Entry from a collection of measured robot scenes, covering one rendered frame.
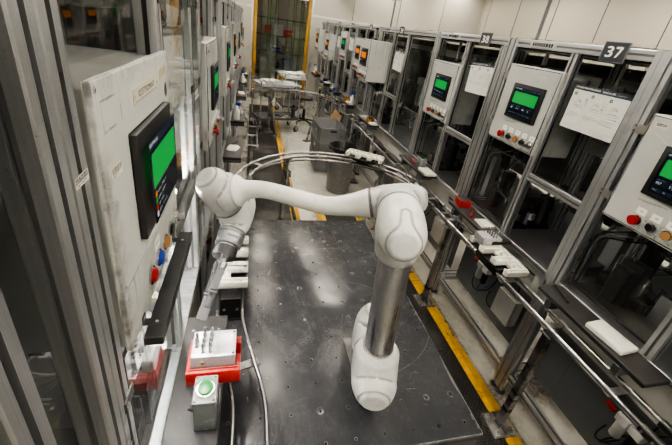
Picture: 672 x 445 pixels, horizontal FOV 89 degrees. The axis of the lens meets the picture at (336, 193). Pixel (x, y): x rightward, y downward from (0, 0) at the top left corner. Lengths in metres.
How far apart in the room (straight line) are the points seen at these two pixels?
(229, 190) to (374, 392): 0.80
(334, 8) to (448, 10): 3.07
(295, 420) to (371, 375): 0.33
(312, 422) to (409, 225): 0.84
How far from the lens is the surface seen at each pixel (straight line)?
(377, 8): 9.86
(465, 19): 10.90
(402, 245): 0.91
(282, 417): 1.45
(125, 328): 0.72
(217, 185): 1.07
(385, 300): 1.10
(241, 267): 1.68
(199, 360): 1.19
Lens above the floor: 1.93
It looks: 25 degrees down
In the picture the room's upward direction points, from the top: 9 degrees clockwise
